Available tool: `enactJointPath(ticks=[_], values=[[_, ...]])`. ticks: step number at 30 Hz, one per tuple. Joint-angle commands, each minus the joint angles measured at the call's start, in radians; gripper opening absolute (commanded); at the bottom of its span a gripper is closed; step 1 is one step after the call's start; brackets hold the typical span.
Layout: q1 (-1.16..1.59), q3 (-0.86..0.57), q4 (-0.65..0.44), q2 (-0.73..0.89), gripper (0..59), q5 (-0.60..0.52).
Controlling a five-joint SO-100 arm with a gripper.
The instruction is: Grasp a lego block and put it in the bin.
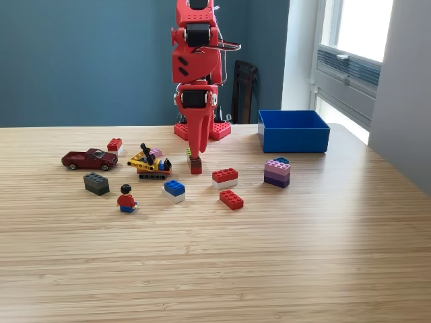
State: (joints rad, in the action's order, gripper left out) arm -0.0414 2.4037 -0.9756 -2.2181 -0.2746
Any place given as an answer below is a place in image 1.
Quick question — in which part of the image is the white window frame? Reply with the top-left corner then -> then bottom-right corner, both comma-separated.
318,0 -> 395,64

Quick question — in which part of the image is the green brown red brick stack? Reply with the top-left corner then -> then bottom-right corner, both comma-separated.
186,147 -> 203,175

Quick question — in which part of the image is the grey brick stack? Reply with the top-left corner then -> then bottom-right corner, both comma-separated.
83,172 -> 110,196

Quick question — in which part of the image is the grey window vent unit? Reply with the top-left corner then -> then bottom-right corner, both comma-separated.
316,46 -> 382,98

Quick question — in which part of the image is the blue white brick stack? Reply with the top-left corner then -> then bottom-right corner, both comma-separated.
161,179 -> 187,205

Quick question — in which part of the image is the toy figure red shirt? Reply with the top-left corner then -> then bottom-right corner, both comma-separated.
116,183 -> 138,214

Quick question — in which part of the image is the dark red toy pickup car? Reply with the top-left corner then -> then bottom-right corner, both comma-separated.
61,147 -> 119,172

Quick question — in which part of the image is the pink purple brick stack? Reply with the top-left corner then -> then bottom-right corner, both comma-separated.
263,159 -> 292,189

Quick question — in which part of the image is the small red white brick stack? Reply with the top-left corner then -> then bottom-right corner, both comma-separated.
106,137 -> 124,157

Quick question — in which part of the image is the blue plastic bin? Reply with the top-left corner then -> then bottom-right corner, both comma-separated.
257,109 -> 331,154

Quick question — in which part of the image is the arm wrist cable loop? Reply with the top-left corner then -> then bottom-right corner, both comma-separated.
191,42 -> 242,55

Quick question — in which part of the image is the long red white brick stack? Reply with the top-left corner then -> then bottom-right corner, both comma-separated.
211,168 -> 239,190

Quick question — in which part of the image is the yellow toy digger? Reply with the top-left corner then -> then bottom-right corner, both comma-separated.
126,142 -> 173,180

